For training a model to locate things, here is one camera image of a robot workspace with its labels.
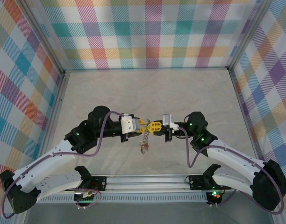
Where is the grey metal disc keyring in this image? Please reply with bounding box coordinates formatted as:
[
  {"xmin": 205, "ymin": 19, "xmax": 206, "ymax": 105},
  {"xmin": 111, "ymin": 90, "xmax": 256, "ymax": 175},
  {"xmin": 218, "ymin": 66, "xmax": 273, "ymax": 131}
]
[{"xmin": 138, "ymin": 129, "xmax": 153, "ymax": 154}]

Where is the controller board with lights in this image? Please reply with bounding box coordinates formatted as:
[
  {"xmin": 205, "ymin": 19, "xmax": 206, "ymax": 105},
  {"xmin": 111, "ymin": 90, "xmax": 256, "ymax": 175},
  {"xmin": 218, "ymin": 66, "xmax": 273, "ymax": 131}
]
[{"xmin": 207, "ymin": 190, "xmax": 222, "ymax": 204}]

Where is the green terminal controller board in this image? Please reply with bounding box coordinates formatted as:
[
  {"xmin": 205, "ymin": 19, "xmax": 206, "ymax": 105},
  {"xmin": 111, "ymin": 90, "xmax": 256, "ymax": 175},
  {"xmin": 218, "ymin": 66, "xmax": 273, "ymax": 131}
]
[{"xmin": 74, "ymin": 191, "xmax": 97, "ymax": 203}]

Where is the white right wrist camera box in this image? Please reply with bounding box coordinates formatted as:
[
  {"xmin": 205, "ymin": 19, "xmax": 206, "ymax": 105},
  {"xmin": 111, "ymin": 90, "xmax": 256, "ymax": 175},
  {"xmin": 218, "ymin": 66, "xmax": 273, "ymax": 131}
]
[{"xmin": 162, "ymin": 113, "xmax": 180, "ymax": 131}]

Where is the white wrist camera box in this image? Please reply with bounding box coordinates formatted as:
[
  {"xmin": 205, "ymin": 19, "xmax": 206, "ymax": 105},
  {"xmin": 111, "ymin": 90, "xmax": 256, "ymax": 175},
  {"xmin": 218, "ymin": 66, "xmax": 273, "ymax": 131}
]
[
  {"xmin": 120, "ymin": 113, "xmax": 140, "ymax": 135},
  {"xmin": 162, "ymin": 113, "xmax": 180, "ymax": 131}
]

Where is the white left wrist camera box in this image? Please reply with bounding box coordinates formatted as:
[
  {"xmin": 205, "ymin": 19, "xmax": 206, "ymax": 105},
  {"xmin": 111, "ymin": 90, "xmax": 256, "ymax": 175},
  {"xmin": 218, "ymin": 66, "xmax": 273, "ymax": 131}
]
[{"xmin": 120, "ymin": 113, "xmax": 140, "ymax": 135}]

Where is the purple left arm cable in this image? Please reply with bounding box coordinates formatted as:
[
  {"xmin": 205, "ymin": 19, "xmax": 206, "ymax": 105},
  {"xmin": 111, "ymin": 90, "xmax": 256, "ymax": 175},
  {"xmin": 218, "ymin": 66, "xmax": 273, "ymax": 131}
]
[{"xmin": 1, "ymin": 111, "xmax": 129, "ymax": 220}]

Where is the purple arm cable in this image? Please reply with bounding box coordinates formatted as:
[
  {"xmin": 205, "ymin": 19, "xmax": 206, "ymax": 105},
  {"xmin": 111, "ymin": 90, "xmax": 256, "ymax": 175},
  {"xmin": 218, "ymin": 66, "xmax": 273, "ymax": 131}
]
[
  {"xmin": 177, "ymin": 126, "xmax": 285, "ymax": 215},
  {"xmin": 1, "ymin": 111, "xmax": 129, "ymax": 220}
]

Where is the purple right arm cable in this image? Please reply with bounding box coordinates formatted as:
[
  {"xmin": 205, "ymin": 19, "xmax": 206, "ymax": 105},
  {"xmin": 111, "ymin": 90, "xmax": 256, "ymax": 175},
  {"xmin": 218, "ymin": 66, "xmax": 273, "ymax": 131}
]
[{"xmin": 177, "ymin": 126, "xmax": 285, "ymax": 215}]

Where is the aluminium side rail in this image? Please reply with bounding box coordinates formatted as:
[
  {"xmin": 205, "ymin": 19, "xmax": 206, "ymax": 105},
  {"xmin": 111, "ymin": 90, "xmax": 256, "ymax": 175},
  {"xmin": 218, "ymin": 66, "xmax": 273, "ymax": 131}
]
[
  {"xmin": 229, "ymin": 70, "xmax": 265, "ymax": 164},
  {"xmin": 43, "ymin": 71, "xmax": 72, "ymax": 150}
]

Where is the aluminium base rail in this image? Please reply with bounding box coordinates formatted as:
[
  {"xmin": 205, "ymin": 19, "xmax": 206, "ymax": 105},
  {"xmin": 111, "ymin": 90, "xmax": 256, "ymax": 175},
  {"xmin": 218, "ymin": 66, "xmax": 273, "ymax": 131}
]
[{"xmin": 39, "ymin": 174, "xmax": 253, "ymax": 195}]

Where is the aluminium wall rail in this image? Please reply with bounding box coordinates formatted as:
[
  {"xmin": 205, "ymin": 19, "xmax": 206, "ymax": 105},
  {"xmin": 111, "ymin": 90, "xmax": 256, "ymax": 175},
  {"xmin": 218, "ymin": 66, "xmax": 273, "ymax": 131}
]
[{"xmin": 64, "ymin": 68, "xmax": 230, "ymax": 72}]

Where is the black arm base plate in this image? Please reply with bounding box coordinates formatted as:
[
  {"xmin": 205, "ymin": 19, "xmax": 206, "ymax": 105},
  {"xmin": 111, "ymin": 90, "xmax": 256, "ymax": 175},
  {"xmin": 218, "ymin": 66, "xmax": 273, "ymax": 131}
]
[
  {"xmin": 90, "ymin": 176, "xmax": 107, "ymax": 192},
  {"xmin": 189, "ymin": 175, "xmax": 232, "ymax": 190}
]

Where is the grey slotted cable duct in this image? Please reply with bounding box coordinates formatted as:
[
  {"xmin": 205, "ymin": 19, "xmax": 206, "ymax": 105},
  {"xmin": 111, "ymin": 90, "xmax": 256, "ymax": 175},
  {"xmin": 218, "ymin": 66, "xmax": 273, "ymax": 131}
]
[{"xmin": 37, "ymin": 195, "xmax": 208, "ymax": 203}]

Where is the aluminium corner post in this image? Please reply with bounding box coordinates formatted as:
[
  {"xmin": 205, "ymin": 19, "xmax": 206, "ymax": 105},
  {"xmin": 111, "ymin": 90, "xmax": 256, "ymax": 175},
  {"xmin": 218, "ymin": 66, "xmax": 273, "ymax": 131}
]
[
  {"xmin": 227, "ymin": 0, "xmax": 276, "ymax": 70},
  {"xmin": 19, "ymin": 0, "xmax": 71, "ymax": 75}
]

